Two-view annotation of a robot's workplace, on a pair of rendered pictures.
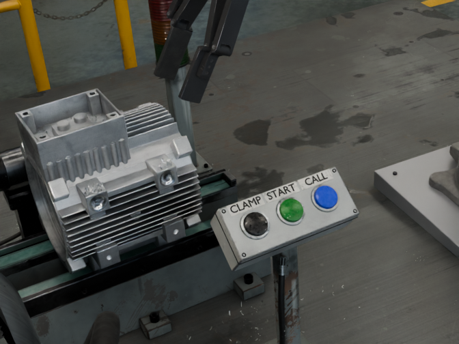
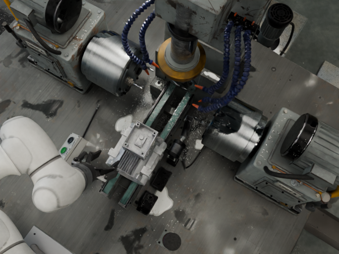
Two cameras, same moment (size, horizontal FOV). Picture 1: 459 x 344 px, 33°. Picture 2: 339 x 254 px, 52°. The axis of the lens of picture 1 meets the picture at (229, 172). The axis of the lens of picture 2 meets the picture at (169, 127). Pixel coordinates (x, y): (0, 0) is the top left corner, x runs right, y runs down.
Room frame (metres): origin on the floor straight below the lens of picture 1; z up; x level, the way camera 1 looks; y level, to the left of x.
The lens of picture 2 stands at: (1.26, 0.05, 2.49)
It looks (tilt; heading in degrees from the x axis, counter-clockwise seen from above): 73 degrees down; 137
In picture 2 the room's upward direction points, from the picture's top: 8 degrees clockwise
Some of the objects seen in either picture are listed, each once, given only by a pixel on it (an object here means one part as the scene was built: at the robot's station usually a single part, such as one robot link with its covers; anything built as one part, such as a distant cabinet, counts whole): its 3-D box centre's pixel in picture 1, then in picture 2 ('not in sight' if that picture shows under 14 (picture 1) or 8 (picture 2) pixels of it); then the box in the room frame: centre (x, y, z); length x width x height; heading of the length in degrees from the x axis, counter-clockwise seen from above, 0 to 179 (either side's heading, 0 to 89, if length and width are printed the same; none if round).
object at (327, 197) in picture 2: not in sight; (317, 199); (1.53, 0.67, 1.07); 0.08 x 0.07 x 0.20; 115
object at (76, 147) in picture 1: (73, 137); (140, 140); (0.93, 0.21, 1.11); 0.12 x 0.11 x 0.07; 116
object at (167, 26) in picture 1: (168, 26); not in sight; (1.31, 0.08, 1.10); 0.06 x 0.06 x 0.04
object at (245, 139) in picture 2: not in sight; (238, 131); (1.12, 0.59, 1.04); 0.41 x 0.25 x 0.25; 25
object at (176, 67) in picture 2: not in sight; (183, 42); (0.80, 0.49, 1.43); 0.18 x 0.18 x 0.48
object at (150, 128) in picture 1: (111, 185); (136, 154); (0.94, 0.17, 1.01); 0.20 x 0.19 x 0.19; 116
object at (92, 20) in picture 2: not in sight; (64, 40); (0.27, 0.20, 0.99); 0.35 x 0.31 x 0.37; 25
